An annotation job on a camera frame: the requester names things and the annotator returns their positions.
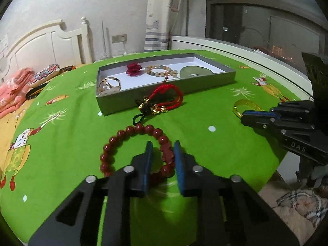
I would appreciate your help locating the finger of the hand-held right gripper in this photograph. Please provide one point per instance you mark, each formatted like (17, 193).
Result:
(256, 119)
(289, 109)

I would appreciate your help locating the pink folded quilt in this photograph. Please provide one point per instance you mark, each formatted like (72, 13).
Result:
(12, 89)

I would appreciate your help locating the plaid blanket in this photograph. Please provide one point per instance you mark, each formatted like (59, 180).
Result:
(302, 202)

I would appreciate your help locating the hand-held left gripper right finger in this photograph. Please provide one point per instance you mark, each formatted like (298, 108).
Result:
(179, 169)

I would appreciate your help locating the wall socket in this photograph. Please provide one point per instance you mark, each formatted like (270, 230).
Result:
(119, 38)

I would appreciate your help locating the red rose ornament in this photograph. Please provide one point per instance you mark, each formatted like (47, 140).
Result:
(133, 69)

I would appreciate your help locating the paper sheet on wall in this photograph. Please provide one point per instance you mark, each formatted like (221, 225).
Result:
(3, 43)

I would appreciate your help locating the amber yellow bangle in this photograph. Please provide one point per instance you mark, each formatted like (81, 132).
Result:
(246, 103)

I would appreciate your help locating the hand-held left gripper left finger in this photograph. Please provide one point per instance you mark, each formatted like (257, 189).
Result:
(147, 169)

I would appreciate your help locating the white bed headboard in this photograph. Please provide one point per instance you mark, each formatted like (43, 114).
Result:
(38, 46)

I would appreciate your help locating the yellow flowered bed sheet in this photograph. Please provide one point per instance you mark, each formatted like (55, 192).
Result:
(6, 133)

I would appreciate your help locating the pale green jade bangle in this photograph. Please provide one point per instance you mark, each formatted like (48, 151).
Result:
(189, 70)

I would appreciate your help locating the dark framed window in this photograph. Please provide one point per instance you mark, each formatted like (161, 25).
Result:
(256, 12)

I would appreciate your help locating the dark orange pillow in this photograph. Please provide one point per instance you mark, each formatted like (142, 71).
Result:
(35, 92)

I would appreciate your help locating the white window sill cabinet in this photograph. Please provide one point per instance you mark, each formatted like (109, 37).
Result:
(256, 56)

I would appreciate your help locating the green printed cloth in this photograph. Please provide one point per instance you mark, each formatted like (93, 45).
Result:
(217, 153)

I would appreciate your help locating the patterned round pillow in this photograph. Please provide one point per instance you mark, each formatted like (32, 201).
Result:
(44, 73)

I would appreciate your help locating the grey cardboard box tray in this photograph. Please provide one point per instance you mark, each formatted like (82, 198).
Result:
(166, 92)

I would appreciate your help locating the printed curtain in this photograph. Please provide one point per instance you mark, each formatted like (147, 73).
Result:
(164, 10)

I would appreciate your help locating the person's right hand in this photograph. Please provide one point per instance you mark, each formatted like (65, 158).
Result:
(320, 175)

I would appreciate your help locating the slim white desk lamp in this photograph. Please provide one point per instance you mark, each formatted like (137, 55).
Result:
(103, 38)

